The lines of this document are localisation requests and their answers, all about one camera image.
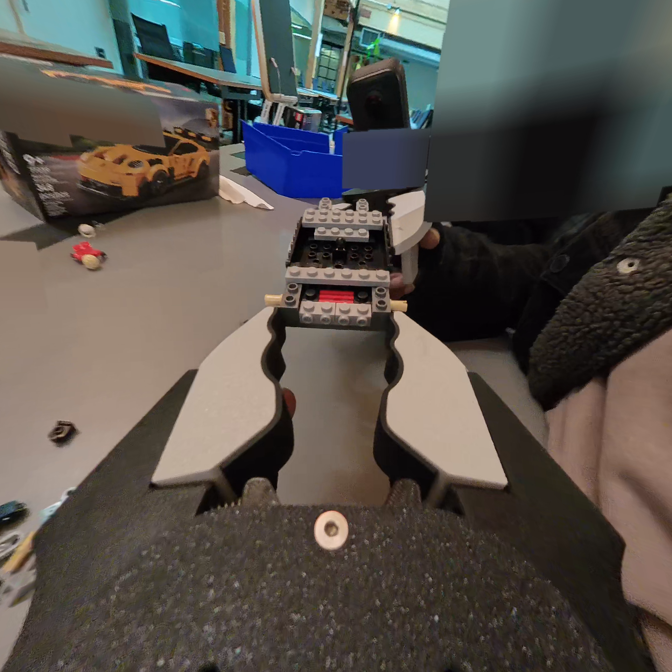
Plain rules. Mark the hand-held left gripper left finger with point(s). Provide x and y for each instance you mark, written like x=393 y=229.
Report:
x=225 y=414

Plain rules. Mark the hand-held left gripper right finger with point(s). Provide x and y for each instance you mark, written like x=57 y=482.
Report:
x=441 y=420

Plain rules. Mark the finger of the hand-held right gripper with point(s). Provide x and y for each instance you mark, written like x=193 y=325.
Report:
x=409 y=225

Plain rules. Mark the black brick car chassis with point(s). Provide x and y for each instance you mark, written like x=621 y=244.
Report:
x=336 y=252

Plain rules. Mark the person's right forearm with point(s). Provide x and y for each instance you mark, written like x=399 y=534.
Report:
x=472 y=273

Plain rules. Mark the grey desk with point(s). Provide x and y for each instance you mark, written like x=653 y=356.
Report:
x=157 y=325

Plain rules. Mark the person's right hand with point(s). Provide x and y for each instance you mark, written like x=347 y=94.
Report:
x=430 y=239

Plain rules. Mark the person's left hand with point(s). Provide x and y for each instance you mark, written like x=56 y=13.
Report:
x=290 y=403

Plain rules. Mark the blue plastic storage bin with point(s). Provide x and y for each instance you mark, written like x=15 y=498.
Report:
x=294 y=162

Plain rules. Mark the wood-framed dark panel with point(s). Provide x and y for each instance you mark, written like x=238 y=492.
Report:
x=278 y=47

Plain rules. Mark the black clip brick piece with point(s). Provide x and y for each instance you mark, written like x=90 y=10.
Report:
x=63 y=431

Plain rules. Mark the wood-edged office table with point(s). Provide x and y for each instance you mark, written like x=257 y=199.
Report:
x=210 y=71

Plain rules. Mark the white toy helmet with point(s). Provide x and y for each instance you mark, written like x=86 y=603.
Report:
x=86 y=230

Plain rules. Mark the pile of small brick pieces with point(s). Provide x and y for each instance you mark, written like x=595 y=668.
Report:
x=21 y=556

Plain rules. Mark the black toy car box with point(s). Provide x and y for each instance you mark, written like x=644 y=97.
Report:
x=131 y=162

